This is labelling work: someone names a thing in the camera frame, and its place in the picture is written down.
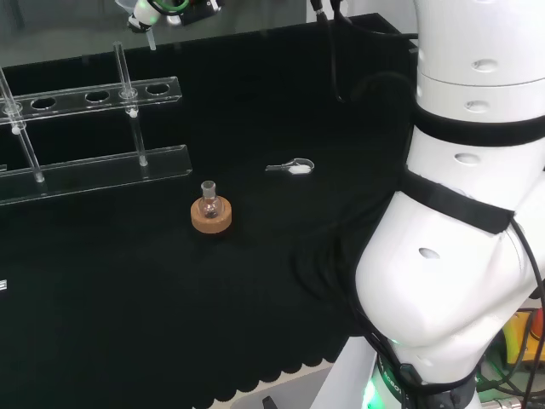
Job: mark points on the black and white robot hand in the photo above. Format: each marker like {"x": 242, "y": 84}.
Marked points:
{"x": 145, "y": 13}

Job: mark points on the translucent plastic funnel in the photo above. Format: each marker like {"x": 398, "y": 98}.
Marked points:
{"x": 151, "y": 40}

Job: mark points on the clear acrylic funnel stand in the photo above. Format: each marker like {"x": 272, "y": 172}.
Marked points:
{"x": 85, "y": 172}

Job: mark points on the glass weighing funnel with powder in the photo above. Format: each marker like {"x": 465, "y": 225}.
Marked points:
{"x": 300, "y": 169}

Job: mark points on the glass round-bottom flask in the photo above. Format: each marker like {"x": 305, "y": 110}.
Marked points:
{"x": 210, "y": 204}

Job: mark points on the black bench cloth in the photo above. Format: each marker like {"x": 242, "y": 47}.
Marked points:
{"x": 127, "y": 298}

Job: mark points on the small white label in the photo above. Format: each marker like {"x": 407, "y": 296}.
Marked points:
{"x": 2, "y": 285}

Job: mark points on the yellow stop button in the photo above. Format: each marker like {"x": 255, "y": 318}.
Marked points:
{"x": 517, "y": 336}

